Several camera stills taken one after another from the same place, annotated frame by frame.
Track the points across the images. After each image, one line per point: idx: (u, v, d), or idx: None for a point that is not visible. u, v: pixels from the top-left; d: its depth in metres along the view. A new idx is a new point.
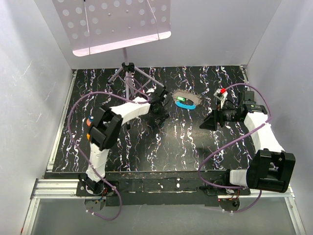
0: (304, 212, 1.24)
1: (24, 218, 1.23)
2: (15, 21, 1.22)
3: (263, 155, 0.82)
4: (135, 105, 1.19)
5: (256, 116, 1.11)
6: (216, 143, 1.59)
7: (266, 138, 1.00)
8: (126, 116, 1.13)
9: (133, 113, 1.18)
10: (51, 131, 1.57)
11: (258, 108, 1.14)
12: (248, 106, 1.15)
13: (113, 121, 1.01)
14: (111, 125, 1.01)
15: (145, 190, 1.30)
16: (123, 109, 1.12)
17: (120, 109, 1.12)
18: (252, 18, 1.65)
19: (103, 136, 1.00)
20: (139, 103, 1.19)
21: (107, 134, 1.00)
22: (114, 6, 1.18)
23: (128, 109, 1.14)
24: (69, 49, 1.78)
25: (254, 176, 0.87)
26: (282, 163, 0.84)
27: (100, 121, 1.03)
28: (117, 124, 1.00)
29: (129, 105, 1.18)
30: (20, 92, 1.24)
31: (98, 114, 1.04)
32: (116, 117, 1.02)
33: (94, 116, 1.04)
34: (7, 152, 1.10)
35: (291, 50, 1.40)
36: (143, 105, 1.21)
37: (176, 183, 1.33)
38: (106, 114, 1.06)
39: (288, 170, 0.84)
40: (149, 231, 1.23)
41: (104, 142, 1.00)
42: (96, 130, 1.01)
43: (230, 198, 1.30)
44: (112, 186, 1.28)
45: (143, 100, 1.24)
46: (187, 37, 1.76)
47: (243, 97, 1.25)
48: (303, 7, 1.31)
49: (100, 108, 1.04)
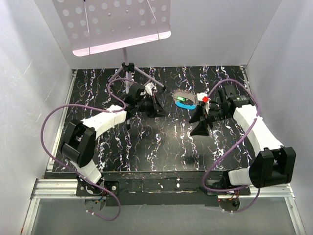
0: (304, 212, 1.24)
1: (24, 218, 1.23)
2: (15, 21, 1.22)
3: (266, 155, 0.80)
4: (109, 113, 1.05)
5: (244, 109, 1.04)
6: (216, 143, 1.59)
7: (261, 132, 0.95)
8: (100, 129, 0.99)
9: (108, 124, 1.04)
10: (51, 131, 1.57)
11: (245, 101, 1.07)
12: (235, 101, 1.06)
13: (85, 136, 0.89)
14: (82, 141, 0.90)
15: (146, 190, 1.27)
16: (96, 122, 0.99)
17: (92, 122, 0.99)
18: (252, 18, 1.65)
19: (77, 153, 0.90)
20: (114, 112, 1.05)
21: (80, 151, 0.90)
22: (114, 6, 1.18)
23: (102, 120, 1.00)
24: (69, 49, 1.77)
25: (259, 177, 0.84)
26: (283, 157, 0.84)
27: (72, 136, 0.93)
28: (89, 139, 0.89)
29: (103, 114, 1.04)
30: (20, 92, 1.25)
31: (68, 130, 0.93)
32: (88, 130, 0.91)
33: (65, 132, 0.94)
34: (7, 152, 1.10)
35: (291, 50, 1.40)
36: (119, 113, 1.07)
37: (176, 183, 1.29)
38: (78, 129, 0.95)
39: (291, 162, 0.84)
40: (149, 231, 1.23)
41: (78, 159, 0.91)
42: (68, 149, 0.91)
43: (230, 198, 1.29)
44: (112, 185, 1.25)
45: (118, 107, 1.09)
46: (187, 37, 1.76)
47: (224, 93, 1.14)
48: (303, 7, 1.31)
49: (70, 123, 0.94)
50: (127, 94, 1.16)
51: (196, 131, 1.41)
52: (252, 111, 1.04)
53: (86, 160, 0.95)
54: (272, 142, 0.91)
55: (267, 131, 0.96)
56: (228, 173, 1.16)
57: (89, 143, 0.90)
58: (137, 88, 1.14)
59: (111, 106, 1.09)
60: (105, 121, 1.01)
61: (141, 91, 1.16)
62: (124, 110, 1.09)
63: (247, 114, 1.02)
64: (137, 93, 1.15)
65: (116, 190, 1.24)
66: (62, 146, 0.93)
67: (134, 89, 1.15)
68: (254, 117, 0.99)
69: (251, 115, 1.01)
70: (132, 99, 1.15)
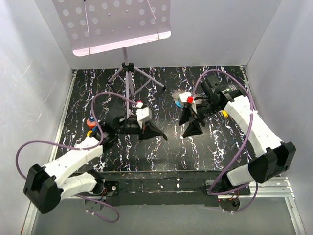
0: (304, 212, 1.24)
1: (25, 218, 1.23)
2: (15, 21, 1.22)
3: (270, 158, 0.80)
4: (79, 152, 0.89)
5: (237, 103, 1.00)
6: (216, 143, 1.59)
7: (259, 129, 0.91)
8: (65, 174, 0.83)
9: (79, 164, 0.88)
10: (51, 131, 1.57)
11: (235, 90, 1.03)
12: (224, 91, 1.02)
13: (44, 186, 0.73)
14: (42, 192, 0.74)
15: (145, 190, 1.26)
16: (60, 166, 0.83)
17: (55, 166, 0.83)
18: (252, 18, 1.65)
19: (38, 203, 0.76)
20: (85, 149, 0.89)
21: (42, 202, 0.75)
22: (114, 7, 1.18)
23: (69, 162, 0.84)
24: (69, 49, 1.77)
25: (260, 176, 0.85)
26: (284, 152, 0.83)
27: (34, 184, 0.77)
28: (48, 190, 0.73)
29: (73, 153, 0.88)
30: (20, 92, 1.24)
31: (28, 176, 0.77)
32: (49, 181, 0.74)
33: (26, 178, 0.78)
34: (7, 153, 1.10)
35: (291, 50, 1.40)
36: (92, 149, 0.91)
37: (176, 183, 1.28)
38: (40, 174, 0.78)
39: (291, 157, 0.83)
40: (149, 231, 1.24)
41: (41, 208, 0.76)
42: (30, 196, 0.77)
43: (230, 198, 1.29)
44: (112, 185, 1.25)
45: (93, 142, 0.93)
46: (187, 36, 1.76)
47: (209, 85, 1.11)
48: (304, 7, 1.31)
49: (32, 168, 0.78)
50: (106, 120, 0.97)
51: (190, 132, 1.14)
52: (245, 104, 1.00)
53: (51, 206, 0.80)
54: (273, 138, 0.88)
55: (265, 127, 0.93)
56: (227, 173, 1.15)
57: (49, 193, 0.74)
58: (115, 114, 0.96)
59: (85, 139, 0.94)
60: (73, 163, 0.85)
61: (120, 117, 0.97)
62: (100, 145, 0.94)
63: (241, 108, 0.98)
64: (115, 120, 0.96)
65: (116, 190, 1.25)
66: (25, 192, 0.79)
67: (111, 115, 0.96)
68: (249, 113, 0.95)
69: (245, 109, 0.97)
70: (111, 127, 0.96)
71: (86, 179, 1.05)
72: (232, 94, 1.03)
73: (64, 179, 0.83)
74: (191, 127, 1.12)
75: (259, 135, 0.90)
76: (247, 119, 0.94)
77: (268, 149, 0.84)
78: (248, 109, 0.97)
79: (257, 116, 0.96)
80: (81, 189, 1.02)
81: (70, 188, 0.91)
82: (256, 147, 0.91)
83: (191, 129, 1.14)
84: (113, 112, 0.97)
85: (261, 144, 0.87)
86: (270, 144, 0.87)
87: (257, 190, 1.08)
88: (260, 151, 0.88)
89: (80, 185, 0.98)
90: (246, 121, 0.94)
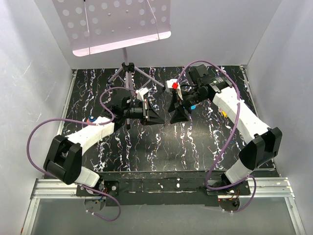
0: (303, 212, 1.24)
1: (24, 218, 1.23)
2: (15, 21, 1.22)
3: (258, 143, 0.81)
4: (95, 127, 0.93)
5: (224, 94, 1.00)
6: (216, 143, 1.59)
7: (247, 117, 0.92)
8: (86, 144, 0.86)
9: (95, 138, 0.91)
10: (51, 131, 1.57)
11: (222, 82, 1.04)
12: (212, 84, 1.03)
13: (70, 152, 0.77)
14: (68, 158, 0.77)
15: (145, 190, 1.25)
16: (81, 136, 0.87)
17: (77, 136, 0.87)
18: (252, 18, 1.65)
19: (62, 172, 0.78)
20: (100, 124, 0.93)
21: (66, 169, 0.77)
22: (114, 7, 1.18)
23: (89, 133, 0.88)
24: (69, 49, 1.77)
25: (251, 162, 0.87)
26: (271, 138, 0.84)
27: (56, 154, 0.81)
28: (75, 155, 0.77)
29: (90, 128, 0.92)
30: (20, 92, 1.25)
31: (53, 147, 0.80)
32: (74, 146, 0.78)
33: (49, 149, 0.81)
34: (7, 152, 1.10)
35: (291, 49, 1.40)
36: (107, 125, 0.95)
37: (176, 183, 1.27)
38: (63, 144, 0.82)
39: (278, 142, 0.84)
40: (149, 231, 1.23)
41: (65, 177, 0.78)
42: (53, 166, 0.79)
43: (230, 198, 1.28)
44: (112, 185, 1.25)
45: (105, 119, 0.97)
46: (187, 37, 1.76)
47: (197, 76, 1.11)
48: (304, 7, 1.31)
49: (55, 138, 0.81)
50: (113, 104, 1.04)
51: (175, 118, 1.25)
52: (232, 94, 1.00)
53: (73, 178, 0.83)
54: (259, 126, 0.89)
55: (252, 115, 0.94)
56: (225, 173, 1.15)
57: (75, 159, 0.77)
58: (122, 96, 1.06)
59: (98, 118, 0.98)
60: (92, 134, 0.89)
61: (126, 99, 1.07)
62: (112, 122, 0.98)
63: (228, 99, 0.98)
64: (123, 101, 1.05)
65: (116, 189, 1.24)
66: (47, 164, 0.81)
67: (119, 98, 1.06)
68: (236, 102, 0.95)
69: (233, 100, 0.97)
70: (119, 108, 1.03)
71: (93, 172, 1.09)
72: (219, 86, 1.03)
73: (84, 150, 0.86)
74: (177, 112, 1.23)
75: (247, 123, 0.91)
76: (234, 108, 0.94)
77: (256, 135, 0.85)
78: (235, 99, 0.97)
79: (243, 105, 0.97)
80: (89, 180, 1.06)
81: (81, 173, 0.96)
82: (245, 135, 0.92)
83: (177, 115, 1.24)
84: (119, 96, 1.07)
85: (249, 131, 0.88)
86: (258, 130, 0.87)
87: (253, 176, 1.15)
88: (249, 138, 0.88)
89: (89, 174, 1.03)
90: (234, 110, 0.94)
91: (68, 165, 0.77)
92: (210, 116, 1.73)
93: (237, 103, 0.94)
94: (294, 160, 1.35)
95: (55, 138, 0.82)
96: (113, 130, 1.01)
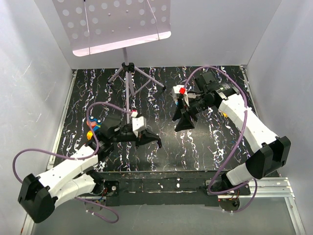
0: (304, 212, 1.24)
1: (24, 218, 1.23)
2: (15, 21, 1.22)
3: (266, 152, 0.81)
4: (74, 161, 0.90)
5: (231, 101, 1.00)
6: (216, 143, 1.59)
7: (254, 125, 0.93)
8: (58, 184, 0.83)
9: (73, 175, 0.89)
10: (51, 132, 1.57)
11: (229, 89, 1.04)
12: (218, 90, 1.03)
13: (38, 198, 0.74)
14: (36, 202, 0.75)
15: (145, 190, 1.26)
16: (55, 176, 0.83)
17: (51, 175, 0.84)
18: (252, 18, 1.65)
19: (32, 213, 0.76)
20: (79, 159, 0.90)
21: (34, 211, 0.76)
22: (114, 7, 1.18)
23: (63, 173, 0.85)
24: (69, 49, 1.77)
25: (258, 171, 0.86)
26: (279, 147, 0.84)
27: (28, 193, 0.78)
28: (42, 201, 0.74)
29: (68, 162, 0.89)
30: (20, 92, 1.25)
31: (23, 186, 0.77)
32: (42, 192, 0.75)
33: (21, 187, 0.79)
34: (7, 153, 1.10)
35: (291, 49, 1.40)
36: (87, 159, 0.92)
37: (176, 183, 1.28)
38: (35, 184, 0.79)
39: (286, 151, 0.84)
40: (149, 231, 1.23)
41: (35, 218, 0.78)
42: (24, 205, 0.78)
43: (230, 198, 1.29)
44: (112, 185, 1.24)
45: (89, 151, 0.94)
46: (187, 37, 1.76)
47: (203, 82, 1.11)
48: (303, 7, 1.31)
49: (26, 177, 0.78)
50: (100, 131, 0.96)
51: (181, 125, 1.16)
52: (239, 101, 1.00)
53: (45, 216, 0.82)
54: (267, 134, 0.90)
55: (259, 123, 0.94)
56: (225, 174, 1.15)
57: (43, 204, 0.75)
58: (110, 125, 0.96)
59: (80, 148, 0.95)
60: (67, 174, 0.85)
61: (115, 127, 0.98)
62: (96, 154, 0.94)
63: (235, 106, 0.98)
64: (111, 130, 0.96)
65: (116, 190, 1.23)
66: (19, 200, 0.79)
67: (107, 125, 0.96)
68: (243, 110, 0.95)
69: (239, 107, 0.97)
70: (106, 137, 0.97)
71: (84, 182, 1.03)
72: (226, 93, 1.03)
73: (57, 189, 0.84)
74: (183, 119, 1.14)
75: (254, 131, 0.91)
76: (241, 116, 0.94)
77: (264, 144, 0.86)
78: (242, 106, 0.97)
79: (250, 113, 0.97)
80: (80, 192, 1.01)
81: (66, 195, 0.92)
82: (251, 143, 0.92)
83: (183, 122, 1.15)
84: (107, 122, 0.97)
85: (257, 140, 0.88)
86: (265, 139, 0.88)
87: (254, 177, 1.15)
88: (257, 147, 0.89)
89: (78, 189, 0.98)
90: (240, 117, 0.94)
91: (37, 208, 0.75)
92: (210, 116, 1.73)
93: (244, 110, 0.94)
94: (294, 160, 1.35)
95: (28, 176, 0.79)
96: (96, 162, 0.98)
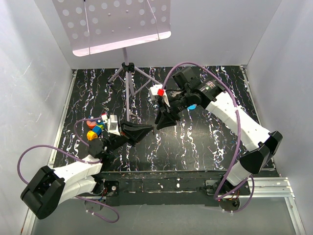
0: (303, 212, 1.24)
1: (24, 218, 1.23)
2: (14, 20, 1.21)
3: (264, 152, 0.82)
4: (84, 164, 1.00)
5: (219, 101, 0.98)
6: (216, 143, 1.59)
7: (247, 124, 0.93)
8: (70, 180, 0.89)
9: (80, 175, 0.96)
10: (51, 131, 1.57)
11: (215, 87, 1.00)
12: (204, 89, 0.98)
13: (51, 187, 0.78)
14: (48, 191, 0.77)
15: (145, 190, 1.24)
16: (67, 172, 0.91)
17: (63, 171, 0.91)
18: (252, 18, 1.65)
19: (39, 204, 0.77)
20: (89, 162, 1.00)
21: (42, 202, 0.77)
22: (114, 6, 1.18)
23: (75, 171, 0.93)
24: (69, 49, 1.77)
25: (256, 168, 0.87)
26: (273, 143, 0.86)
27: (38, 185, 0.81)
28: (55, 190, 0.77)
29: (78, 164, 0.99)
30: (20, 92, 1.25)
31: (36, 176, 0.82)
32: (57, 181, 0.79)
33: (32, 178, 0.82)
34: (7, 153, 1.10)
35: (291, 49, 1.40)
36: (94, 165, 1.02)
37: (176, 183, 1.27)
38: (47, 176, 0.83)
39: (279, 145, 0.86)
40: (149, 231, 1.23)
41: (40, 209, 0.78)
42: (31, 197, 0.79)
43: (230, 198, 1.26)
44: (112, 185, 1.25)
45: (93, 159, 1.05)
46: (187, 37, 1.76)
47: (184, 80, 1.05)
48: (304, 7, 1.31)
49: (41, 169, 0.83)
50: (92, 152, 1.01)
51: (162, 124, 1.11)
52: (227, 100, 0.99)
53: (47, 212, 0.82)
54: (261, 132, 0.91)
55: (252, 121, 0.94)
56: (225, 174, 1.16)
57: (55, 194, 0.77)
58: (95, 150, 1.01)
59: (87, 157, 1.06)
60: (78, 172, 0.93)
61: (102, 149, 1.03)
62: (100, 162, 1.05)
63: (225, 106, 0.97)
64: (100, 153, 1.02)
65: (116, 190, 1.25)
66: (25, 192, 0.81)
67: (97, 148, 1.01)
68: (234, 109, 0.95)
69: (230, 107, 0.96)
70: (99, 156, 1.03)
71: (85, 181, 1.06)
72: (212, 92, 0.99)
73: (67, 185, 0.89)
74: (163, 118, 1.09)
75: (249, 130, 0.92)
76: (233, 117, 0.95)
77: (260, 143, 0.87)
78: (232, 105, 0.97)
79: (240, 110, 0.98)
80: (81, 190, 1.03)
81: (69, 192, 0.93)
82: (247, 143, 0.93)
83: (164, 120, 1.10)
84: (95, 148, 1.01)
85: (253, 140, 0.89)
86: (261, 138, 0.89)
87: (253, 178, 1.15)
88: (254, 147, 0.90)
89: (79, 187, 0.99)
90: (233, 118, 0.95)
91: (46, 198, 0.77)
92: (210, 116, 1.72)
93: (235, 110, 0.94)
94: (293, 160, 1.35)
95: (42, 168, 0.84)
96: (99, 171, 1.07)
